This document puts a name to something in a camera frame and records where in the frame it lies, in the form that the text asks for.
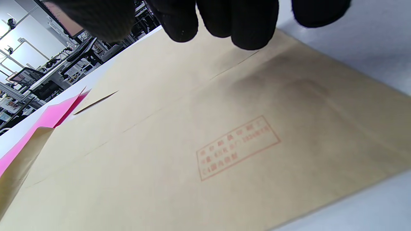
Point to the black keyboard workstation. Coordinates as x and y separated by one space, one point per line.
80 51

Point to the person's right hand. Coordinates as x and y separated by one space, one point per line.
250 22

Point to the brown A4 envelope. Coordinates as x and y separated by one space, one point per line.
224 112

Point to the computer monitor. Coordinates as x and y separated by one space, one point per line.
25 77
64 19

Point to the pink paper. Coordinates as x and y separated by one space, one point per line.
48 118

